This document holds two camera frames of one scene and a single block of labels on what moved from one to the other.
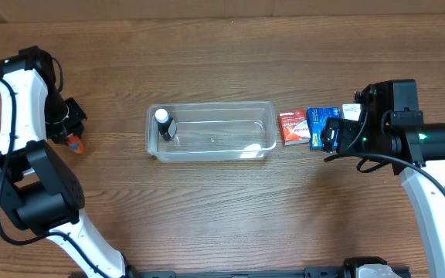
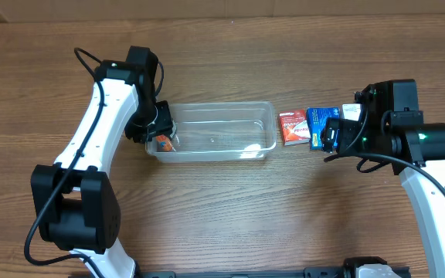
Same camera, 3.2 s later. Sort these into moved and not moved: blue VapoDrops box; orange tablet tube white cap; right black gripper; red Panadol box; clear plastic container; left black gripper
Moved: orange tablet tube white cap; left black gripper
Not moved: clear plastic container; right black gripper; red Panadol box; blue VapoDrops box
